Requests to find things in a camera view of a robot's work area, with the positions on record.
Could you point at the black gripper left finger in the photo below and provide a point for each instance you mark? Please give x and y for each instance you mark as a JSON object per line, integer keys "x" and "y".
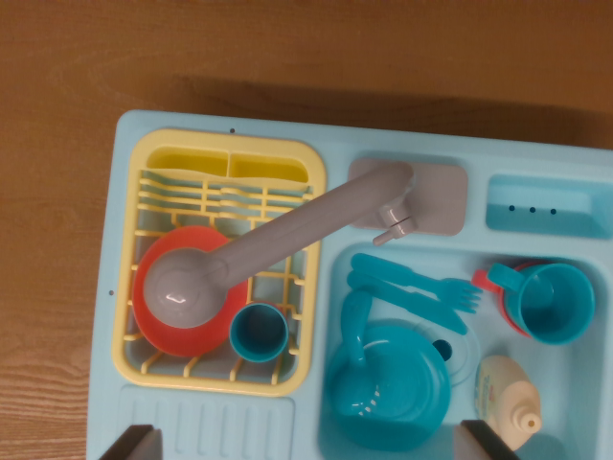
{"x": 139, "y": 445}

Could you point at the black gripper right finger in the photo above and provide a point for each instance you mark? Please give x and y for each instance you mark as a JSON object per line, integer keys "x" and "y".
{"x": 479, "y": 443}

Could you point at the cream detergent bottle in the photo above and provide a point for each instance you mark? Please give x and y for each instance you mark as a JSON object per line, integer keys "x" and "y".
{"x": 503, "y": 383}

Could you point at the light blue toy sink unit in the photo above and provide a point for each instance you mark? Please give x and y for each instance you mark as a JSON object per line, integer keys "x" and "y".
{"x": 306, "y": 417}

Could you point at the teal plastic plate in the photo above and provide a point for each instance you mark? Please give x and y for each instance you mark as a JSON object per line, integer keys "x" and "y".
{"x": 412, "y": 378}

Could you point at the orange plastic plate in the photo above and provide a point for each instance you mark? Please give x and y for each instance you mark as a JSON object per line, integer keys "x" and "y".
{"x": 191, "y": 340}

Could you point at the teal plastic mug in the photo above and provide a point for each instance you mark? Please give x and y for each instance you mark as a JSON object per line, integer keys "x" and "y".
{"x": 574, "y": 326}

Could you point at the teal plastic knife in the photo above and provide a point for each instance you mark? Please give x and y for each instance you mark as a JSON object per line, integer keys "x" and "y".
{"x": 407, "y": 297}

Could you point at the orange plastic mug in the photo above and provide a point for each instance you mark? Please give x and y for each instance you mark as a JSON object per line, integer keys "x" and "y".
{"x": 481, "y": 279}

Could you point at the teal plastic tumbler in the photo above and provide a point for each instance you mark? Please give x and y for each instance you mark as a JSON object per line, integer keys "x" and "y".
{"x": 258, "y": 333}

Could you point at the teal plastic fork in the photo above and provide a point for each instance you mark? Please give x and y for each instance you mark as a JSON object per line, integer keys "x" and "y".
{"x": 383, "y": 268}

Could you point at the grey toy faucet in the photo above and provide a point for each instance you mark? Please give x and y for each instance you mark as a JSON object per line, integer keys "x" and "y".
{"x": 287, "y": 225}

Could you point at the yellow dish rack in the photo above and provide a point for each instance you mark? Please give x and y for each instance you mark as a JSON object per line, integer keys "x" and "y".
{"x": 316, "y": 201}

